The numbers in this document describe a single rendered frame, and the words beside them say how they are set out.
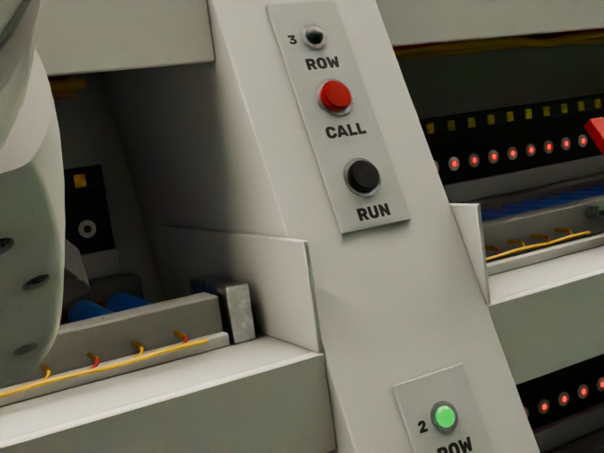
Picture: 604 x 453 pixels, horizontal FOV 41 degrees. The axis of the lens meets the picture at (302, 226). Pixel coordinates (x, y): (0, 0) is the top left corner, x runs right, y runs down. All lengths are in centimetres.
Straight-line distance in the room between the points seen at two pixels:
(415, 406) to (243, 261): 11
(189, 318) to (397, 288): 10
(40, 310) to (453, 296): 26
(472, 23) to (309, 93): 14
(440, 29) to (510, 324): 18
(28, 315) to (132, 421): 16
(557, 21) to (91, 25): 30
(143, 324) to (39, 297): 22
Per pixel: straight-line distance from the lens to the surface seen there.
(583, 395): 66
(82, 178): 51
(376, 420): 36
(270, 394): 35
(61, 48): 39
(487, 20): 51
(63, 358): 37
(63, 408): 35
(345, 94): 40
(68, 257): 22
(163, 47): 40
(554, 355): 45
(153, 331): 38
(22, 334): 18
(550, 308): 44
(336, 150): 39
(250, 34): 40
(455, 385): 39
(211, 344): 39
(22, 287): 16
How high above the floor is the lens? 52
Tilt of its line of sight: 12 degrees up
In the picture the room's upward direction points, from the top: 18 degrees counter-clockwise
